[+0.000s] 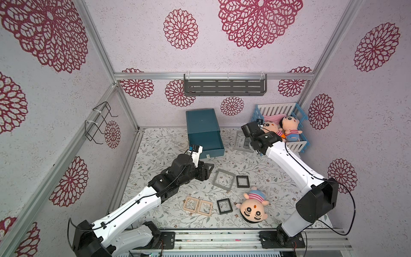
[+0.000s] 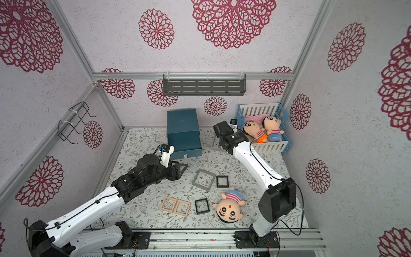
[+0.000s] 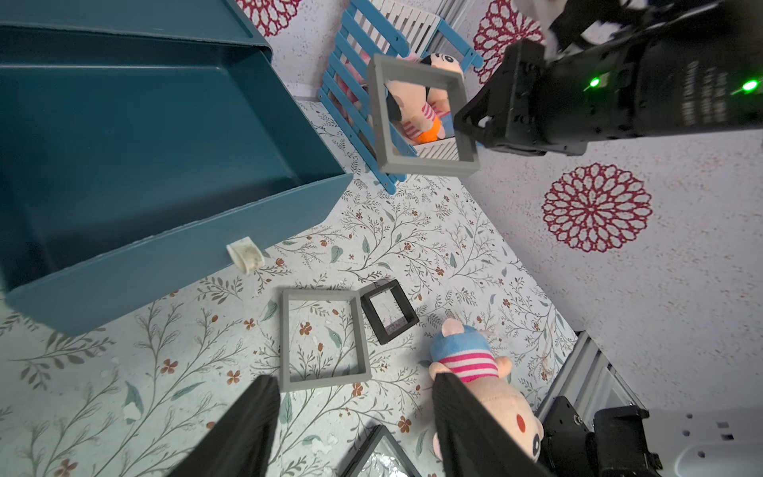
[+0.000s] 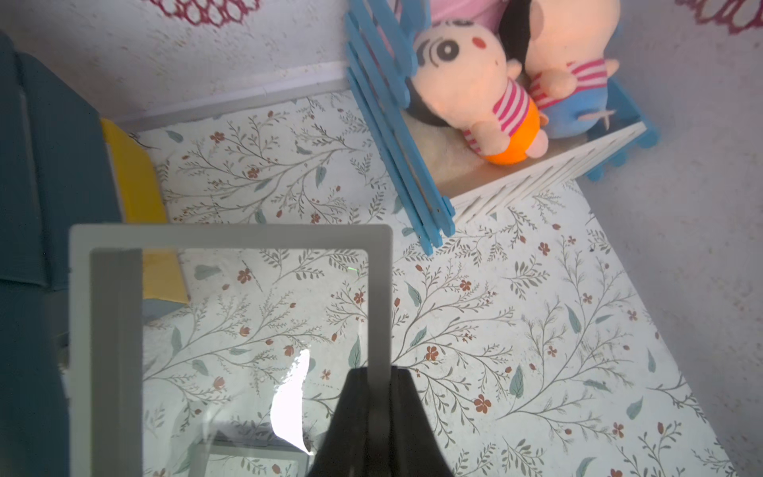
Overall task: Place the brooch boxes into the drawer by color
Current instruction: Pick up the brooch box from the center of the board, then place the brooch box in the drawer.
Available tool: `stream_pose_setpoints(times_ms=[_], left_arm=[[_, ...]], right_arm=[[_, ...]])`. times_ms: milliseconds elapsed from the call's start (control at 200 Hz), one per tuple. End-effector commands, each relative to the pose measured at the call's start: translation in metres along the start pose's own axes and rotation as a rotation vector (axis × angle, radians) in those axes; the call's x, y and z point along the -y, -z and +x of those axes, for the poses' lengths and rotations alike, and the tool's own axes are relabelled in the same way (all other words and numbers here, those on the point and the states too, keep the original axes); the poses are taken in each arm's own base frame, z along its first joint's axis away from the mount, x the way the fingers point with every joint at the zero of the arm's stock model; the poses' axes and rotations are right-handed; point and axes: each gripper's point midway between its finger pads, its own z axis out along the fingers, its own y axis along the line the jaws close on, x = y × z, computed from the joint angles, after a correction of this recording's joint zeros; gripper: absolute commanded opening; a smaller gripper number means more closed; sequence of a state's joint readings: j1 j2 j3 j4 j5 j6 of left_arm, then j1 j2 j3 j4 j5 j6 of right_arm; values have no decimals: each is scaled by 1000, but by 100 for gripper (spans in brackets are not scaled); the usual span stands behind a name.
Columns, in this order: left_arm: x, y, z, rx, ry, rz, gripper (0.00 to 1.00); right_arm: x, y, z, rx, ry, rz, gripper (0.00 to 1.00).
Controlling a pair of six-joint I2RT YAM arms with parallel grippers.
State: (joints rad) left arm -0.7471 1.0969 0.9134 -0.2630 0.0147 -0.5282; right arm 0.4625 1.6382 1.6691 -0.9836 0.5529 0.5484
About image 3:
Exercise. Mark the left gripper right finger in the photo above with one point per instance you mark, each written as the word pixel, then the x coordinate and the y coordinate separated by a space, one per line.
pixel 471 441

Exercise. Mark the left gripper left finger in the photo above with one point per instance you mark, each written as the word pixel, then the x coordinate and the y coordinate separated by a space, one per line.
pixel 241 441

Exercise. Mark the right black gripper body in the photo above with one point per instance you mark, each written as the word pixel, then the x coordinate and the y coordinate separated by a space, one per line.
pixel 532 107

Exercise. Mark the teal drawer cabinet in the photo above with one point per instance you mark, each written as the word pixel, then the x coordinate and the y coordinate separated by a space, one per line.
pixel 138 140

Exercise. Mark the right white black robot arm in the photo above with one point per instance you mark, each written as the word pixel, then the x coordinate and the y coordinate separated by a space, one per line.
pixel 673 68

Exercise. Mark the small black brooch box near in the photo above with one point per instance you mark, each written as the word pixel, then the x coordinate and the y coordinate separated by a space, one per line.
pixel 380 455

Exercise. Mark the small black brooch box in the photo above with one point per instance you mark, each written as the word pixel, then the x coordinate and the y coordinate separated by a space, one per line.
pixel 388 311
pixel 380 455

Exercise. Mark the small black brooch box far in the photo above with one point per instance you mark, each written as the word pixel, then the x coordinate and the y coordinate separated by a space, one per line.
pixel 388 311

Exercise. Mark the plush doll striped hat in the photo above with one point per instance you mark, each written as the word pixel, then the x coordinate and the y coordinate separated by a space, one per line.
pixel 464 352

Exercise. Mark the plush doll orange pants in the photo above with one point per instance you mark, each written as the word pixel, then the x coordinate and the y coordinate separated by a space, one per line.
pixel 407 105

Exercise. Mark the blue white toy crib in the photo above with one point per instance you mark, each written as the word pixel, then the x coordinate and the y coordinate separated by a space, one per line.
pixel 380 27

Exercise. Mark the aluminium front rail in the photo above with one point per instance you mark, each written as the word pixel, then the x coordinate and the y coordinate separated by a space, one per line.
pixel 590 382

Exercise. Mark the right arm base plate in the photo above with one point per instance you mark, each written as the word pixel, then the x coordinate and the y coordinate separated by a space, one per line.
pixel 617 446

